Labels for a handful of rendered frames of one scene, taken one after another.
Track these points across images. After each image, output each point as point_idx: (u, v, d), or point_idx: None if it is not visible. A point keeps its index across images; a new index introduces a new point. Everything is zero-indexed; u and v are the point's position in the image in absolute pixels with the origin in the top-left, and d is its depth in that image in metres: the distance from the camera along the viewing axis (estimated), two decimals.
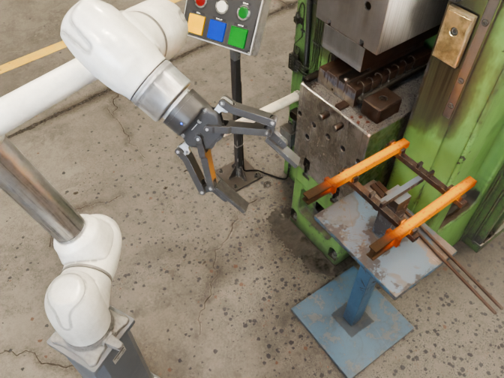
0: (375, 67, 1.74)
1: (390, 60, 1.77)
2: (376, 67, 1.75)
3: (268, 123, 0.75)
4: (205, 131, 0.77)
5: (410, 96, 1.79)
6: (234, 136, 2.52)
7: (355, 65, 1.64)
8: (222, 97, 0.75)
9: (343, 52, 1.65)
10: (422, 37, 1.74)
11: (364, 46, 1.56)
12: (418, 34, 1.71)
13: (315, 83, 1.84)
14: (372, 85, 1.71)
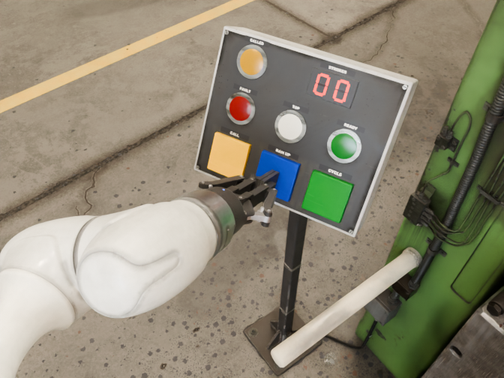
0: None
1: None
2: None
3: (239, 177, 0.78)
4: None
5: None
6: (282, 299, 1.46)
7: None
8: (198, 187, 0.73)
9: None
10: None
11: None
12: None
13: None
14: None
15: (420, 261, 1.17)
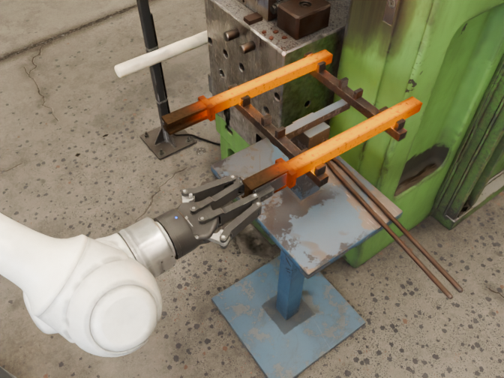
0: None
1: None
2: None
3: (229, 178, 0.81)
4: (193, 211, 0.75)
5: None
6: (154, 89, 2.06)
7: None
8: (182, 193, 0.80)
9: None
10: None
11: None
12: None
13: None
14: None
15: None
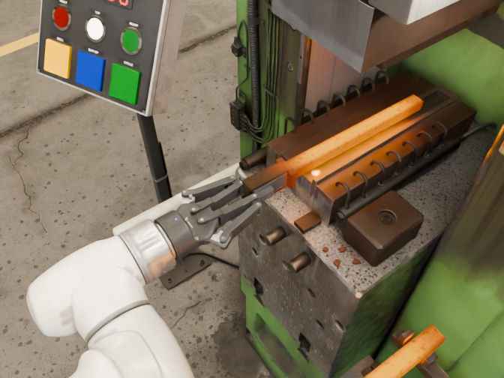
0: (395, 62, 0.75)
1: (428, 46, 0.79)
2: (397, 62, 0.76)
3: (229, 179, 0.81)
4: (193, 211, 0.76)
5: (438, 199, 0.95)
6: None
7: (347, 55, 0.65)
8: (182, 194, 0.80)
9: (318, 23, 0.66)
10: None
11: (370, 4, 0.57)
12: None
13: (262, 171, 1.00)
14: (365, 188, 0.87)
15: None
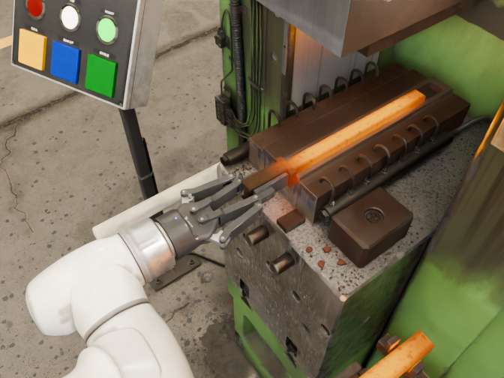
0: (381, 49, 0.70)
1: (417, 32, 0.73)
2: (383, 49, 0.71)
3: (228, 178, 0.81)
4: (193, 211, 0.76)
5: (430, 196, 0.90)
6: None
7: (327, 39, 0.59)
8: (181, 193, 0.80)
9: (295, 4, 0.61)
10: None
11: None
12: None
13: (244, 167, 0.95)
14: (351, 184, 0.82)
15: None
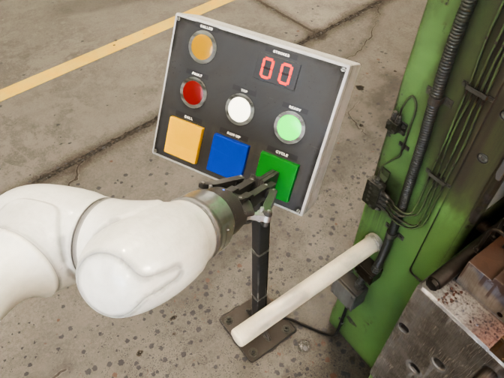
0: None
1: None
2: None
3: (239, 177, 0.78)
4: None
5: None
6: (253, 286, 1.49)
7: None
8: (197, 187, 0.73)
9: None
10: None
11: None
12: None
13: (453, 290, 0.81)
14: None
15: (381, 245, 1.20)
